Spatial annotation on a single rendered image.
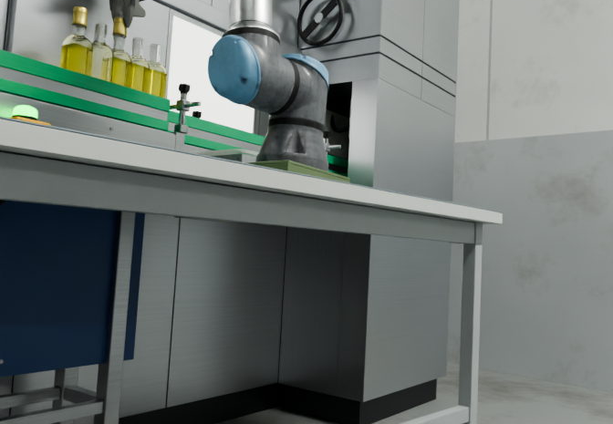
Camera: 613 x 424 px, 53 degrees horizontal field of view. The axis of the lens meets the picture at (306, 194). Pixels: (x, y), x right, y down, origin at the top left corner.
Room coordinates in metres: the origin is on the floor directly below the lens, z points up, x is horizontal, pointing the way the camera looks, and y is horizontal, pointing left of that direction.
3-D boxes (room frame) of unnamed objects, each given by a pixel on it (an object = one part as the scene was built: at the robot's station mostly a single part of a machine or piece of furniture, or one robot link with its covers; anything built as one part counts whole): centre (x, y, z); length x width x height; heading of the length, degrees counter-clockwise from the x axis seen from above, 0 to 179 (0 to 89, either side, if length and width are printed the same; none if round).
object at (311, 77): (1.27, 0.03, 0.94); 0.13 x 0.12 x 0.14; 137
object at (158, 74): (1.65, 0.43, 0.99); 0.06 x 0.06 x 0.21; 53
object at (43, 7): (1.82, 0.47, 1.15); 0.90 x 0.03 x 0.34; 144
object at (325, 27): (2.30, -0.02, 1.49); 0.21 x 0.05 x 0.21; 54
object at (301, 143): (1.27, 0.03, 0.82); 0.15 x 0.15 x 0.10
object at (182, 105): (1.56, 0.34, 0.95); 0.17 x 0.03 x 0.12; 54
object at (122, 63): (1.55, 0.50, 0.99); 0.06 x 0.06 x 0.21; 54
